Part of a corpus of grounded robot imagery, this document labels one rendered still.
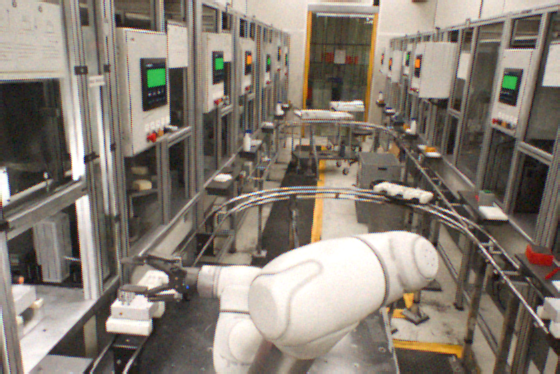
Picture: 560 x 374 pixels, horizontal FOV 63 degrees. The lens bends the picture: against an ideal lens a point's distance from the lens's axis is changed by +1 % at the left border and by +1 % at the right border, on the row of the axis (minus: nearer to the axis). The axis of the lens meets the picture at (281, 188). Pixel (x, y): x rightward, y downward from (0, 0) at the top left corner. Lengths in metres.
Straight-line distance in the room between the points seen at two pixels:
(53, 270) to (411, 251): 1.36
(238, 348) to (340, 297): 0.56
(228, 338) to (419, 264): 0.60
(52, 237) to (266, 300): 1.20
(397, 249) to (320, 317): 0.18
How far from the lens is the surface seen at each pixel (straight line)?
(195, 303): 2.06
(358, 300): 0.69
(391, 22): 9.45
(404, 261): 0.74
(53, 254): 1.79
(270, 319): 0.66
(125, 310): 1.61
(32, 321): 1.66
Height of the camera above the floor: 1.76
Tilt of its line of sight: 17 degrees down
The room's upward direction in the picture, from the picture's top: 3 degrees clockwise
